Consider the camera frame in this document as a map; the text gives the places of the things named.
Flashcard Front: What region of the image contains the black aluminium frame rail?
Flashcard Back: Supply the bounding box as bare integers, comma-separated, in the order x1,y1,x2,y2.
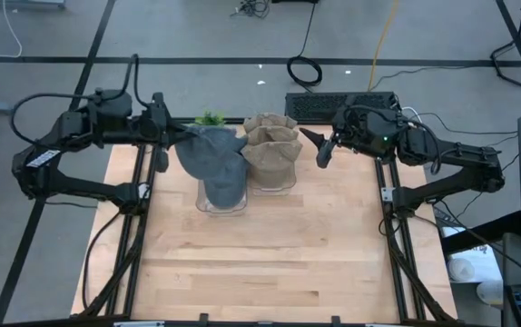
375,158,459,323
78,144,161,319

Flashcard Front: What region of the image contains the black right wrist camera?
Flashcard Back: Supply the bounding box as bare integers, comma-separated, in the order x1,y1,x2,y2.
341,108,367,134

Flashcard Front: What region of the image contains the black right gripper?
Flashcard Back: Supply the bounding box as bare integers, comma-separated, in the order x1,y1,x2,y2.
299,107,379,169

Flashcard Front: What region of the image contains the white paper cup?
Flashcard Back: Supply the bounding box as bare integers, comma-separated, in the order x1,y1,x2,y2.
446,256,476,283
476,278,506,306

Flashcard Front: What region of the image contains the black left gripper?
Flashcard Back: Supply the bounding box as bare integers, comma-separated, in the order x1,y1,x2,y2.
138,93,190,173

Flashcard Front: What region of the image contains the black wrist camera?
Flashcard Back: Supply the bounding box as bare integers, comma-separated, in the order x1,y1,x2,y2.
341,108,367,134
145,103,167,128

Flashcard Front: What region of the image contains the grey cap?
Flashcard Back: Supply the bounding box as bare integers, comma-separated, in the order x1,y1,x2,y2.
202,156,249,211
173,125,249,182

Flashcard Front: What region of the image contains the yellow cable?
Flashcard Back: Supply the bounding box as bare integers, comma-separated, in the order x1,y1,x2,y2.
368,0,400,92

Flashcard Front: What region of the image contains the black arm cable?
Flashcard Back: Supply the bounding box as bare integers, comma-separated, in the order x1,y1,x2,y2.
9,53,146,147

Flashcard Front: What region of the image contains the beige cap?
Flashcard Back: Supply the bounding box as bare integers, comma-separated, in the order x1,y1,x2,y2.
243,112,299,134
241,138,304,188
245,125,300,147

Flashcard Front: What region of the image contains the black cable bundle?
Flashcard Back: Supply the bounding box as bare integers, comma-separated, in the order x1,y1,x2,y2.
231,0,270,19

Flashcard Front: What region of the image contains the coiled black cable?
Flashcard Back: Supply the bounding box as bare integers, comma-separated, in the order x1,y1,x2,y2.
286,2,324,88

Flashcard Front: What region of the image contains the clear plastic bin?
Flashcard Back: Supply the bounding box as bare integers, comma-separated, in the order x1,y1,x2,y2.
194,176,250,217
248,172,299,197

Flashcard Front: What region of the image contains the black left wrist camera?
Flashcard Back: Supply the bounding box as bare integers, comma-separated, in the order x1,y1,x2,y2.
145,103,167,128

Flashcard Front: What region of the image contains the green plant in white pot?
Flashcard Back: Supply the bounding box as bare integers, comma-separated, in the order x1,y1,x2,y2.
194,110,227,128

